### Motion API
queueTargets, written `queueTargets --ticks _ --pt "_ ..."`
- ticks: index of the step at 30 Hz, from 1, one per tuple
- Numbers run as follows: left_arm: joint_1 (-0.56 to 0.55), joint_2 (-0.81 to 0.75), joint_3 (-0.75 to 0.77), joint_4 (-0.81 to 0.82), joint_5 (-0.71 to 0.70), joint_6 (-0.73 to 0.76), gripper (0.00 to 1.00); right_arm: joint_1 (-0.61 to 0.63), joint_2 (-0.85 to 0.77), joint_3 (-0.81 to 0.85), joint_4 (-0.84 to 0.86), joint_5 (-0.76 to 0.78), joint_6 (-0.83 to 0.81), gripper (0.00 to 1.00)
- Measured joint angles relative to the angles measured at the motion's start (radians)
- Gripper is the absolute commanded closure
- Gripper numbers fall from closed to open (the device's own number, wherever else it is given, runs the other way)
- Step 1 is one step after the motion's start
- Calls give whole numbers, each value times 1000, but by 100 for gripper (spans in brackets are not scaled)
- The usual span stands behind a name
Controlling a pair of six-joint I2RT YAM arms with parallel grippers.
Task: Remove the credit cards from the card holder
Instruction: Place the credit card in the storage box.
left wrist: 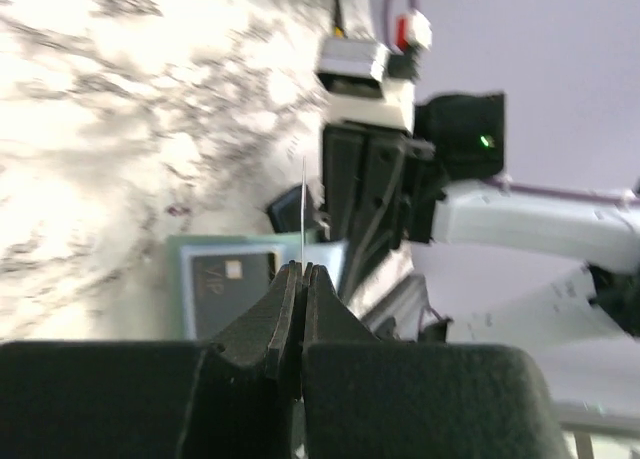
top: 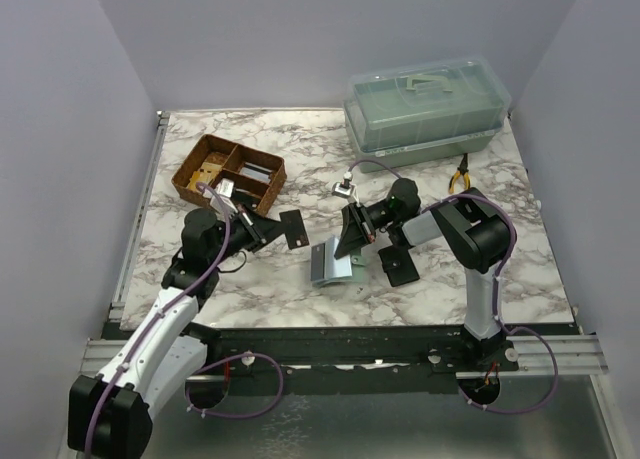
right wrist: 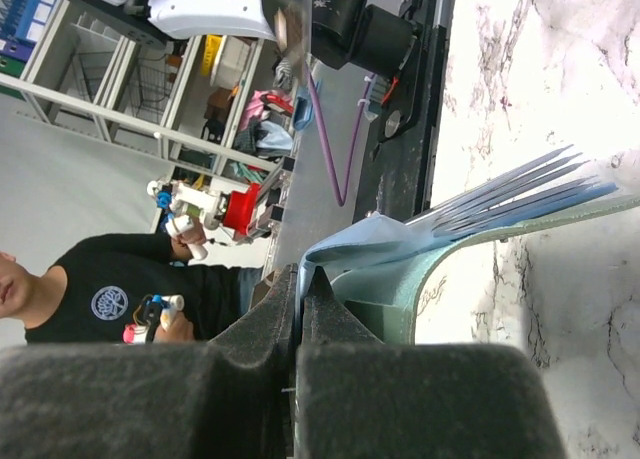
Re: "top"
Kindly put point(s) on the yellow handled pliers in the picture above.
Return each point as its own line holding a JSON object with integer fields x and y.
{"x": 461, "y": 174}

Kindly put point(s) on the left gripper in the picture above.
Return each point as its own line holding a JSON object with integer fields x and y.
{"x": 260, "y": 230}

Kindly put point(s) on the black card holder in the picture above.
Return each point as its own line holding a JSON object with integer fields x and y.
{"x": 398, "y": 265}

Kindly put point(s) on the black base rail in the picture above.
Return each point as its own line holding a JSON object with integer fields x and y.
{"x": 370, "y": 360}

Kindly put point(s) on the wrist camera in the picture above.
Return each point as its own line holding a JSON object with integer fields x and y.
{"x": 346, "y": 190}
{"x": 222, "y": 201}

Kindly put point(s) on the aluminium frame rail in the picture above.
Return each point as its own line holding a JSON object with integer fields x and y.
{"x": 120, "y": 294}

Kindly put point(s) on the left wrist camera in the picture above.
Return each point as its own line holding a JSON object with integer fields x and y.
{"x": 222, "y": 201}

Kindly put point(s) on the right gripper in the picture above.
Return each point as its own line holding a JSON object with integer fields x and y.
{"x": 357, "y": 231}

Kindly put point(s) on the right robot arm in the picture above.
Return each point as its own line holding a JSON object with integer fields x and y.
{"x": 479, "y": 233}

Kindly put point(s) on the woven brown basket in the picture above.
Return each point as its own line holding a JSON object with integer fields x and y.
{"x": 258, "y": 177}

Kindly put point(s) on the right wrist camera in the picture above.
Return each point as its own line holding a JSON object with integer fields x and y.
{"x": 346, "y": 190}

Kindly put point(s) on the translucent green storage box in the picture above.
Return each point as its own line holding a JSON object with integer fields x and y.
{"x": 420, "y": 113}

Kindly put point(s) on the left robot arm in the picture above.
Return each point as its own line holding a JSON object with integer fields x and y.
{"x": 111, "y": 414}

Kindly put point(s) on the green card holder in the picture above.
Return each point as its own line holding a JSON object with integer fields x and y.
{"x": 327, "y": 270}

